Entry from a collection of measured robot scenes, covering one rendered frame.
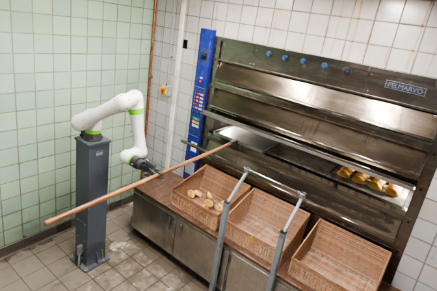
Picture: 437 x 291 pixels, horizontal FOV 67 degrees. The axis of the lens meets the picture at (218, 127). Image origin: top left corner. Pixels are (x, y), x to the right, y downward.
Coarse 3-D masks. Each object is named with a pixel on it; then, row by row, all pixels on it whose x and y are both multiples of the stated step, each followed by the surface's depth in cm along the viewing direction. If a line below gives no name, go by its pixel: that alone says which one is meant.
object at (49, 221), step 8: (224, 144) 292; (208, 152) 272; (192, 160) 255; (168, 168) 236; (176, 168) 241; (152, 176) 222; (160, 176) 229; (136, 184) 211; (112, 192) 198; (120, 192) 201; (96, 200) 188; (104, 200) 192; (80, 208) 180; (56, 216) 170; (64, 216) 173; (48, 224) 166
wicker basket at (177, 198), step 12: (204, 168) 330; (192, 180) 321; (204, 180) 330; (216, 180) 322; (228, 180) 315; (180, 192) 310; (204, 192) 329; (216, 192) 321; (228, 192) 314; (180, 204) 303; (192, 204) 285; (192, 216) 288; (204, 216) 279; (216, 216) 270; (216, 228) 273
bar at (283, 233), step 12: (192, 144) 291; (216, 156) 276; (240, 168) 263; (240, 180) 257; (300, 192) 235; (228, 204) 248; (300, 204) 234; (216, 252) 263; (276, 252) 228; (216, 264) 266; (276, 264) 230; (216, 276) 271
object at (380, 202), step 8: (216, 136) 320; (240, 144) 306; (248, 152) 300; (256, 152) 295; (264, 152) 296; (272, 160) 287; (280, 160) 283; (288, 168) 279; (296, 168) 274; (304, 168) 274; (312, 176) 267; (320, 176) 264; (328, 184) 260; (336, 184) 256; (344, 184) 256; (352, 192) 249; (360, 192) 247; (368, 200) 243; (376, 200) 240; (384, 200) 240; (392, 208) 234; (400, 208) 232
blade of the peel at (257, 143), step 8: (232, 128) 345; (224, 136) 315; (232, 136) 321; (240, 136) 324; (248, 136) 327; (256, 136) 330; (248, 144) 308; (256, 144) 310; (264, 144) 313; (272, 144) 316
